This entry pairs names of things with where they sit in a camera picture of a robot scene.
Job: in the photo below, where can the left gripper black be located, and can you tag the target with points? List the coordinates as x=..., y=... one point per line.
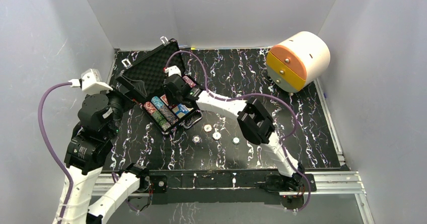
x=123, y=97

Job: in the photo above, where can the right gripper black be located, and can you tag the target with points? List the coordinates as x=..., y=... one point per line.
x=169, y=95

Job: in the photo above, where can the black poker chip case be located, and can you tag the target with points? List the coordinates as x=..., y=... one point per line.
x=150, y=69

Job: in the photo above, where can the grey white poker chip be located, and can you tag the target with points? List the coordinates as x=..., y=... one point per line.
x=216, y=136

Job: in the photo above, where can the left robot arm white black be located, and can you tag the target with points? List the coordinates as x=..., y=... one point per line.
x=99, y=118

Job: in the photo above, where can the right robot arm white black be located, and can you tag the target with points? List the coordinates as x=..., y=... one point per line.
x=254, y=120

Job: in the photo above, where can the purple green chip row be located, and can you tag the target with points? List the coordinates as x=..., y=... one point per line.
x=189, y=81

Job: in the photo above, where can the blue playing card deck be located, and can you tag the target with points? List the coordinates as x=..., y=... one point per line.
x=181, y=110

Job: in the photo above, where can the blue orange chip row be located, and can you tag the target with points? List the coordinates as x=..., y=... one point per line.
x=164, y=110

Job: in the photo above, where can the red green chip row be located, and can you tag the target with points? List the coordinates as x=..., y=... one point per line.
x=157, y=116

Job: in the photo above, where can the red white poker chip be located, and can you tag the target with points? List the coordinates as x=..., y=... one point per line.
x=207, y=128

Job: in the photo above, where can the blue white poker chip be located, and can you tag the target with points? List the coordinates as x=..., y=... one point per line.
x=196, y=139

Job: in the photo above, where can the green poker chip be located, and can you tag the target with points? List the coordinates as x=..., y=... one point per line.
x=236, y=141

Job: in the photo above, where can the round orange yellow drawer cabinet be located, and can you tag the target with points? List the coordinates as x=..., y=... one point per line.
x=297, y=61

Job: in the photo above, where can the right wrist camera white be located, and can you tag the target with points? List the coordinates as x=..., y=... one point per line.
x=172, y=70

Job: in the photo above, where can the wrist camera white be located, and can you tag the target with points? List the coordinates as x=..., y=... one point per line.
x=172, y=70
x=90, y=83

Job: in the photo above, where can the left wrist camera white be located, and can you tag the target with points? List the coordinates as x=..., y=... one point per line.
x=90, y=83

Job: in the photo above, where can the aluminium rail frame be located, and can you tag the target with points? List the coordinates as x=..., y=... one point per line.
x=340, y=198

